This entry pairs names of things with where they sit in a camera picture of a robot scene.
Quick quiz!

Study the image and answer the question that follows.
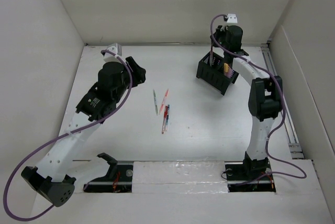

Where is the black pen organizer box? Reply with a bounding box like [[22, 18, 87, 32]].
[[196, 52, 239, 95]]

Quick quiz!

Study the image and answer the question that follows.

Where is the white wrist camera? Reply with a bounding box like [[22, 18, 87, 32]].
[[101, 43, 122, 62], [226, 14, 238, 24]]

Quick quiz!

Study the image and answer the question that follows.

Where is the aluminium side rail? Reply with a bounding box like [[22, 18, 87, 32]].
[[261, 44, 305, 160]]

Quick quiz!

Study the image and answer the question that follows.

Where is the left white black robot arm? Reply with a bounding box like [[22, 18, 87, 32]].
[[21, 57, 146, 207]]

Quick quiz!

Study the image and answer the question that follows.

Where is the purple highlighter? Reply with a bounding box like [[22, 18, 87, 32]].
[[226, 69, 233, 79]]

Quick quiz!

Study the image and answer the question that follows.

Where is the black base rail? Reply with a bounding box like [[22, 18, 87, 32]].
[[82, 161, 276, 194]]

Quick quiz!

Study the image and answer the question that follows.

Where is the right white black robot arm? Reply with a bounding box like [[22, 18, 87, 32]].
[[211, 25, 282, 181]]

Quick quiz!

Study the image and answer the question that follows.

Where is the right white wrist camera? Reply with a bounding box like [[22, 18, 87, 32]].
[[226, 14, 238, 24]]

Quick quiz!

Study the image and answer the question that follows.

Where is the blue clear pen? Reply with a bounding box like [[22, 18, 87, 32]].
[[164, 104, 170, 132]]

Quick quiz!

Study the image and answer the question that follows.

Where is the red clear pen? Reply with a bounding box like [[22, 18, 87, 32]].
[[161, 105, 168, 134]]

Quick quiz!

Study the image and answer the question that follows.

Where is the pink clear pen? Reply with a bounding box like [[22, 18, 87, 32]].
[[159, 89, 169, 114]]

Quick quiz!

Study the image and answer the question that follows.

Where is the dark clear pen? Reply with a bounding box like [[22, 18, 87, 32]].
[[208, 46, 213, 66]]

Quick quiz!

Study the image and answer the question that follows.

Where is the orange highlighter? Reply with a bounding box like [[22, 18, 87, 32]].
[[224, 63, 229, 74]]

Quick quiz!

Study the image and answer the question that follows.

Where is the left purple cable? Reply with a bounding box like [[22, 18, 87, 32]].
[[4, 50, 133, 221]]

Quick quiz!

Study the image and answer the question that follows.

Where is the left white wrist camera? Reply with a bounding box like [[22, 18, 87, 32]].
[[101, 43, 122, 62]]

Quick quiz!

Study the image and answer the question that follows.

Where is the green clear pen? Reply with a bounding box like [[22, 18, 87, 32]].
[[153, 89, 159, 115]]

